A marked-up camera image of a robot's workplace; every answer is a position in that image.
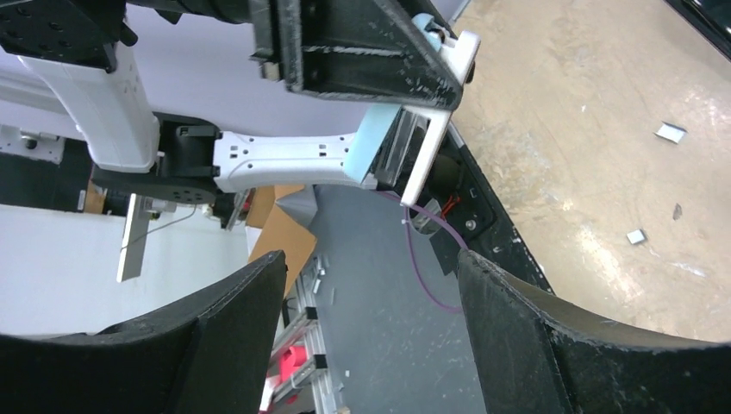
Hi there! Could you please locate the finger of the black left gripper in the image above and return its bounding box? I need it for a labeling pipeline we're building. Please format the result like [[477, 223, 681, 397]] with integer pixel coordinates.
[[277, 0, 463, 110]]

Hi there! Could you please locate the light blue stapler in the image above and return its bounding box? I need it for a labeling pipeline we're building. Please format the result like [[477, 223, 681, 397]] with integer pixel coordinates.
[[343, 13, 481, 207]]

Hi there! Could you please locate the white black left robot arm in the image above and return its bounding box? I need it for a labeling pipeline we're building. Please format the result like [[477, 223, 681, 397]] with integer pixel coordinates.
[[1, 1, 480, 204]]

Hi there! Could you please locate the small staple strip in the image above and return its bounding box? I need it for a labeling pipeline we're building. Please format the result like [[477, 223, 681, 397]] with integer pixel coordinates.
[[654, 122, 687, 144], [626, 229, 647, 245]]

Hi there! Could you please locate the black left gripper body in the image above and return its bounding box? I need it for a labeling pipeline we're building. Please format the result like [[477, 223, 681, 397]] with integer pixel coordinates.
[[248, 0, 303, 86]]

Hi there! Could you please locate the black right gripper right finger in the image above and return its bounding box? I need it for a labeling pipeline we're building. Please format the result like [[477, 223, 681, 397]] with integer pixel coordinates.
[[458, 250, 730, 413]]

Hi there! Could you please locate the aluminium frame rail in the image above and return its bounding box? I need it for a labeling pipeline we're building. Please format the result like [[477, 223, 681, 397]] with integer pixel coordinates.
[[263, 254, 349, 413]]

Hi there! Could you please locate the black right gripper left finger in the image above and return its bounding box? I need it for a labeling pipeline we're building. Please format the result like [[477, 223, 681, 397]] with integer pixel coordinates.
[[1, 251, 287, 413]]

